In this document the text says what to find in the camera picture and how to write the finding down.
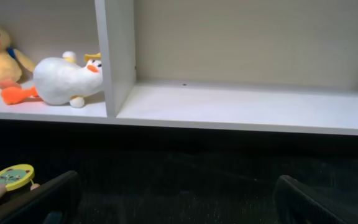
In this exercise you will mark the white shelf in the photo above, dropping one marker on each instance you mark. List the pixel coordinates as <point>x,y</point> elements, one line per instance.
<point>244,102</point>

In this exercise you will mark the white plush duck yellow hat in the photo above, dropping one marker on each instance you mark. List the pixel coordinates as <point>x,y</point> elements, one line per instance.
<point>64,81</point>

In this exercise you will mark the yellow wooden rattle drum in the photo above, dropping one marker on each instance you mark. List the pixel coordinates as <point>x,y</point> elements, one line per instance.
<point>12,176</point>

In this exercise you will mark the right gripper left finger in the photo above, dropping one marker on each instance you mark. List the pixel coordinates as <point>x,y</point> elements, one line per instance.
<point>42,202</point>

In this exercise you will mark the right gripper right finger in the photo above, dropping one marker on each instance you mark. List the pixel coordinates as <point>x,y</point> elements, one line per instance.
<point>322,208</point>

